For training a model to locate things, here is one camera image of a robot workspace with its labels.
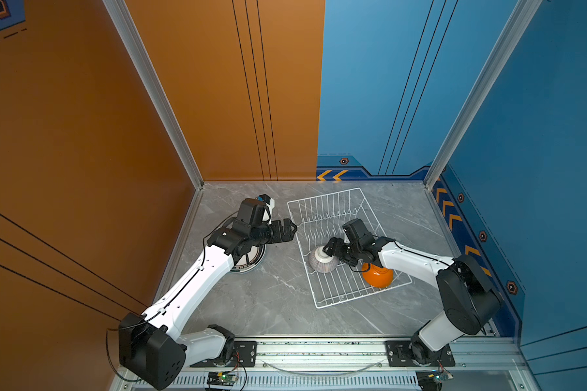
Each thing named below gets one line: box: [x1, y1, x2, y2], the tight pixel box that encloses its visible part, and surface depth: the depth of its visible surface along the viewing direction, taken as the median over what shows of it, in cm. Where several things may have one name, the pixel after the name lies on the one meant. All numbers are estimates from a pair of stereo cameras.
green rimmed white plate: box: [229, 243, 267, 273], surface depth 93 cm
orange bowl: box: [361, 262, 394, 289], surface depth 86 cm
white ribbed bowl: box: [308, 246, 339, 273], surface depth 89 cm
